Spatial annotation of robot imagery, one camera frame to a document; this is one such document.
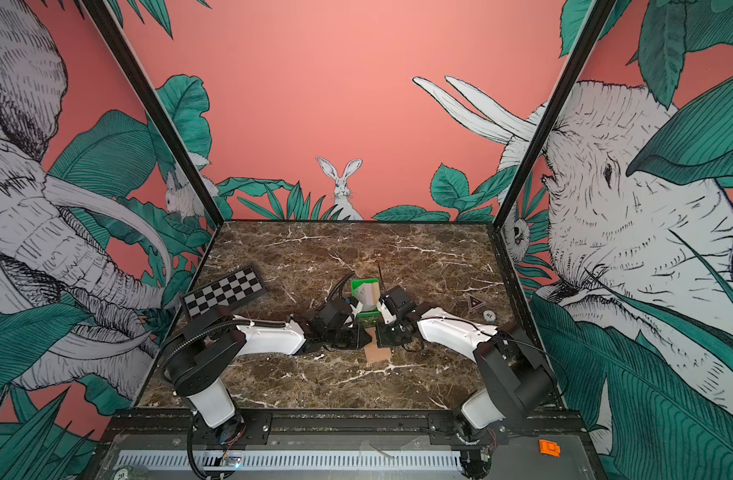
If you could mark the triangle marker sticker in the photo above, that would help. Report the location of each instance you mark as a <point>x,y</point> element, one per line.
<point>474,303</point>

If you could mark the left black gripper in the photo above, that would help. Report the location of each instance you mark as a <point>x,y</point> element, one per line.
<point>359,332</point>

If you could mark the black frame post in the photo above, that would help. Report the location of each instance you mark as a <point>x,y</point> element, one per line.
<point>586,39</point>
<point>112,34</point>

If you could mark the black mounting rail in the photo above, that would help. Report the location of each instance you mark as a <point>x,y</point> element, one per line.
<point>261,424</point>

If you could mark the right black frame post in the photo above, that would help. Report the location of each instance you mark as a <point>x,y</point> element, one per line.
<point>586,39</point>

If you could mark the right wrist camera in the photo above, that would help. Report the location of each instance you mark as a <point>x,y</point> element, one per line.
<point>387,317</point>

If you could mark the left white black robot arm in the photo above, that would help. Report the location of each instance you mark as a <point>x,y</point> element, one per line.
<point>195,357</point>

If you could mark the orange connector block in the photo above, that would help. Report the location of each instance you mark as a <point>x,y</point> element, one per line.
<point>549,448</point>

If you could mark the tan leather card holder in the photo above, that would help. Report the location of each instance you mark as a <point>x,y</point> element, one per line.
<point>373,352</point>

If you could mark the white slotted cable duct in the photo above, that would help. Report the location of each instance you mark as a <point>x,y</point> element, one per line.
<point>305,460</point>

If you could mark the left black frame post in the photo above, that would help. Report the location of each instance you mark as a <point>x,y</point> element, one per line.
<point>112,34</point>

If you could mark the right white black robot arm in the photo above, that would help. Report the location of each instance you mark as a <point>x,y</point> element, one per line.
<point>515,373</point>

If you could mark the green plastic card tray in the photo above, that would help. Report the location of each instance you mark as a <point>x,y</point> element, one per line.
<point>366,318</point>

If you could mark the black white checkerboard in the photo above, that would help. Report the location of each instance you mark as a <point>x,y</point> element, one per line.
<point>234,290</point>

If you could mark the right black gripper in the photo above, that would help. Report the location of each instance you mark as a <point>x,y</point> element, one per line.
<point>382,338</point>

